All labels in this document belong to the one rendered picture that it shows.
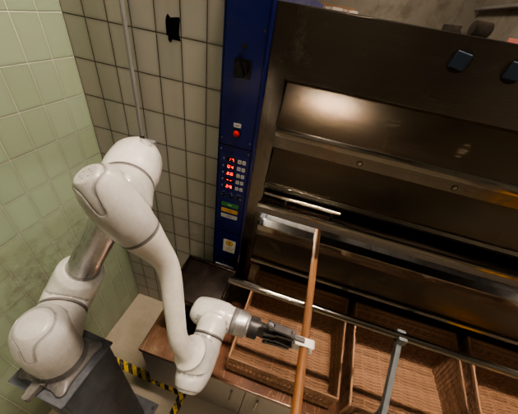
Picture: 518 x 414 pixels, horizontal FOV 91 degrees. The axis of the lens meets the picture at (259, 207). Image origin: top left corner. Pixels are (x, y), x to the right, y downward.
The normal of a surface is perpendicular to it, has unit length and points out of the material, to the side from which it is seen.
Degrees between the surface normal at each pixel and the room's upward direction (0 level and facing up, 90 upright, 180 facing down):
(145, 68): 90
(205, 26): 90
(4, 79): 90
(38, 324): 6
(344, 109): 70
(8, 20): 90
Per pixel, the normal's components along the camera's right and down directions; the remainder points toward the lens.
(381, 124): -0.20, 0.28
